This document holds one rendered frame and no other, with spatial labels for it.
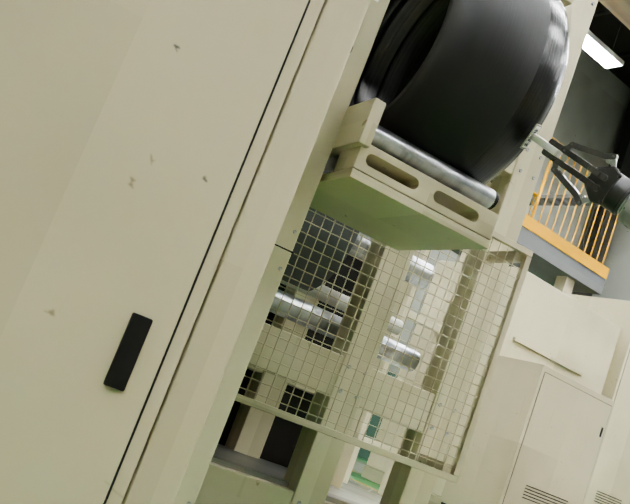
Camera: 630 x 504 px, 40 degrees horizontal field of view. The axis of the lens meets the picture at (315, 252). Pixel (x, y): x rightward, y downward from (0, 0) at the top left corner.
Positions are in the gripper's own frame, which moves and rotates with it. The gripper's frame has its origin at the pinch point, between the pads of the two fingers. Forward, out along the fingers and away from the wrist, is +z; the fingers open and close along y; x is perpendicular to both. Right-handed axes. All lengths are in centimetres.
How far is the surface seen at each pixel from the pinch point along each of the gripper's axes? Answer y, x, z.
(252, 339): 60, -40, 15
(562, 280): 165, 848, 108
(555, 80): -11.9, -1.5, 6.0
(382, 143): 16.4, -23.0, 21.6
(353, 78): 9.6, -20.7, 36.1
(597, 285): 151, 886, 77
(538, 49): -15.1, -5.8, 11.4
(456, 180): 15.7, -9.1, 8.9
